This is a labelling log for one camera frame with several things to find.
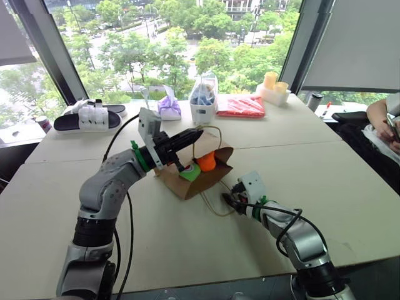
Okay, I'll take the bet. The seated person's body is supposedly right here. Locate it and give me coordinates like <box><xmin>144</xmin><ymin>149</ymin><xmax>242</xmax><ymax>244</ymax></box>
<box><xmin>339</xmin><ymin>92</ymin><xmax>400</xmax><ymax>191</ymax></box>

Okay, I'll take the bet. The clear bag with blue items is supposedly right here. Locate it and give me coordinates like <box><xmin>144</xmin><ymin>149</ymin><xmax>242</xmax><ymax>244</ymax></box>
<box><xmin>189</xmin><ymin>71</ymin><xmax>219</xmax><ymax>106</ymax></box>

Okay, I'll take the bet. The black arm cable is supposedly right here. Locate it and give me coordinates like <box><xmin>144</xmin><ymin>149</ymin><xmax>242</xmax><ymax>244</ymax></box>
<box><xmin>101</xmin><ymin>112</ymin><xmax>141</xmax><ymax>296</ymax></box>
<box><xmin>240</xmin><ymin>202</ymin><xmax>329</xmax><ymax>260</ymax></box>

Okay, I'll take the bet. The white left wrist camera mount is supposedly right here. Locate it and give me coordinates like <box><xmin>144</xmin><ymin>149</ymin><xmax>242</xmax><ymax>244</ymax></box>
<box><xmin>136</xmin><ymin>107</ymin><xmax>164</xmax><ymax>171</ymax></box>

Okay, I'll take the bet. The purple tissue pack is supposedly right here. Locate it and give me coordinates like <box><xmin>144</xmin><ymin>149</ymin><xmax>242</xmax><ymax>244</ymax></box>
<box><xmin>157</xmin><ymin>92</ymin><xmax>183</xmax><ymax>121</ymax></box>

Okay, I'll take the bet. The orange plush toy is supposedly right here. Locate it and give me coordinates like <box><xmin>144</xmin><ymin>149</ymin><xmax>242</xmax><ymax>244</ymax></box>
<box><xmin>196</xmin><ymin>150</ymin><xmax>217</xmax><ymax>173</ymax></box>

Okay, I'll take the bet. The tall yellow plastic cup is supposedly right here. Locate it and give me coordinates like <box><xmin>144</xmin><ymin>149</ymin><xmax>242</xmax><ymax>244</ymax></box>
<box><xmin>263</xmin><ymin>71</ymin><xmax>279</xmax><ymax>91</ymax></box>

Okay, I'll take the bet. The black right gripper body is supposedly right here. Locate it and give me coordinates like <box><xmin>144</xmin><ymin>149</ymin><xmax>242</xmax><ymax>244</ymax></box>
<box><xmin>236</xmin><ymin>182</ymin><xmax>251</xmax><ymax>206</ymax></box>

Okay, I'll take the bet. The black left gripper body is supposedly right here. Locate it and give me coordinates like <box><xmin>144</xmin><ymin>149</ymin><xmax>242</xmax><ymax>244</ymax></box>
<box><xmin>152</xmin><ymin>132</ymin><xmax>179</xmax><ymax>166</ymax></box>

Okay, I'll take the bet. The green cable tie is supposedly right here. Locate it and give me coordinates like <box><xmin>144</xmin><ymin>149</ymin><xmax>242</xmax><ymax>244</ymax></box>
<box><xmin>130</xmin><ymin>141</ymin><xmax>151</xmax><ymax>173</ymax></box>
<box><xmin>251</xmin><ymin>196</ymin><xmax>268</xmax><ymax>220</ymax></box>

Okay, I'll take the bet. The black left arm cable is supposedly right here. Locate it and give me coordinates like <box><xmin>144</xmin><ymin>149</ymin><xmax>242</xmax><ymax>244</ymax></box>
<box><xmin>101</xmin><ymin>112</ymin><xmax>141</xmax><ymax>296</ymax></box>

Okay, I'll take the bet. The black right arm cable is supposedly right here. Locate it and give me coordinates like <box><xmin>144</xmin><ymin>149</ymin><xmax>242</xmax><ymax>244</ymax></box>
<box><xmin>240</xmin><ymin>202</ymin><xmax>329</xmax><ymax>260</ymax></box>

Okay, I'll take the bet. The brown paper bag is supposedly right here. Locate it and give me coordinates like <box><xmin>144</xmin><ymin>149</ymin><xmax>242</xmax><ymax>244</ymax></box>
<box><xmin>154</xmin><ymin>125</ymin><xmax>239</xmax><ymax>218</ymax></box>

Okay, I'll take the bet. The green plush toy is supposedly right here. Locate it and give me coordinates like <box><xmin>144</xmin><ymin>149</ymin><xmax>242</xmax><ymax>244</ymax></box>
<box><xmin>179</xmin><ymin>163</ymin><xmax>202</xmax><ymax>182</ymax></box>

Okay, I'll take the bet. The dark smartphone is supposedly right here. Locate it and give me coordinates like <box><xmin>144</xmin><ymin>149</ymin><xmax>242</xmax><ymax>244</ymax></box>
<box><xmin>386</xmin><ymin>112</ymin><xmax>400</xmax><ymax>142</ymax></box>

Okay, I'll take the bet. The person's bare hand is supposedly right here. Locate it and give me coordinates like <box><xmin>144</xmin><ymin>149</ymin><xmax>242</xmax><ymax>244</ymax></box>
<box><xmin>372</xmin><ymin>122</ymin><xmax>399</xmax><ymax>142</ymax></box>

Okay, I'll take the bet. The grey roller blind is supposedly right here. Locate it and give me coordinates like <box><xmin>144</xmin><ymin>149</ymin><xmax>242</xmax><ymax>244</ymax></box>
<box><xmin>300</xmin><ymin>0</ymin><xmax>400</xmax><ymax>94</ymax></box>
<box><xmin>0</xmin><ymin>0</ymin><xmax>38</xmax><ymax>67</ymax></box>

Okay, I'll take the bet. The black and white slipper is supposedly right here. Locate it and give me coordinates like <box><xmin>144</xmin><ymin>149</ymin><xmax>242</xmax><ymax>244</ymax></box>
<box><xmin>53</xmin><ymin>107</ymin><xmax>123</xmax><ymax>136</ymax></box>
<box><xmin>64</xmin><ymin>99</ymin><xmax>128</xmax><ymax>118</ymax></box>

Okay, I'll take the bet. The red and white can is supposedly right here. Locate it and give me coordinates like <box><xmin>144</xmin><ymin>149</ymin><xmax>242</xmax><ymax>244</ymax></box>
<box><xmin>35</xmin><ymin>115</ymin><xmax>53</xmax><ymax>134</ymax></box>

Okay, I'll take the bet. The white plastic basket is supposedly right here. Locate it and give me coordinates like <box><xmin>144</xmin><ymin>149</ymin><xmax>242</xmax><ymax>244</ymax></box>
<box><xmin>189</xmin><ymin>100</ymin><xmax>219</xmax><ymax>124</ymax></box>

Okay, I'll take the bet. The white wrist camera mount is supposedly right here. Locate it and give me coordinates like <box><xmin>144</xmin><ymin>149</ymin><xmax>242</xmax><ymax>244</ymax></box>
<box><xmin>136</xmin><ymin>107</ymin><xmax>164</xmax><ymax>171</ymax></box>
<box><xmin>237</xmin><ymin>171</ymin><xmax>268</xmax><ymax>204</ymax></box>

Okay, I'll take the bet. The black chair armrest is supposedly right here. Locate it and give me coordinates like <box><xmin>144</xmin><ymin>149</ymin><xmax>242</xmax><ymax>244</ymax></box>
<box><xmin>331</xmin><ymin>111</ymin><xmax>370</xmax><ymax>126</ymax></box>

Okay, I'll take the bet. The white plastic tray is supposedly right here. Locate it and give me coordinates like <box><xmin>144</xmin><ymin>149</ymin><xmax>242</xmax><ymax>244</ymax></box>
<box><xmin>256</xmin><ymin>83</ymin><xmax>292</xmax><ymax>107</ymax></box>

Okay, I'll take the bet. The white plastic stick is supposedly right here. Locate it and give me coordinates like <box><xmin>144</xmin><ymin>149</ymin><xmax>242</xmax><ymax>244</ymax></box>
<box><xmin>140</xmin><ymin>86</ymin><xmax>151</xmax><ymax>109</ymax></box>

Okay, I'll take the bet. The grey tumbler with black lid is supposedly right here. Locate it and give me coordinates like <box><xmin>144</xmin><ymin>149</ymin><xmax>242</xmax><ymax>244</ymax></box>
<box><xmin>307</xmin><ymin>92</ymin><xmax>324</xmax><ymax>112</ymax></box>

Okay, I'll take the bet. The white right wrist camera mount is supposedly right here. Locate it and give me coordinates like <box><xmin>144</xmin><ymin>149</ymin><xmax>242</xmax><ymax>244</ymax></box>
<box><xmin>237</xmin><ymin>171</ymin><xmax>268</xmax><ymax>204</ymax></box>

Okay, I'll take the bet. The dark window mullion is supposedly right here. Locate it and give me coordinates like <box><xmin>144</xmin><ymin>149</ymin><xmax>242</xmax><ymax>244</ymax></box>
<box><xmin>14</xmin><ymin>0</ymin><xmax>89</xmax><ymax>106</ymax></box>
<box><xmin>279</xmin><ymin>0</ymin><xmax>337</xmax><ymax>92</ymax></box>

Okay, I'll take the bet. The red flat packet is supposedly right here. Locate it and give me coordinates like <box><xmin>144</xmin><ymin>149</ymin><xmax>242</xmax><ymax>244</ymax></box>
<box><xmin>216</xmin><ymin>96</ymin><xmax>268</xmax><ymax>119</ymax></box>

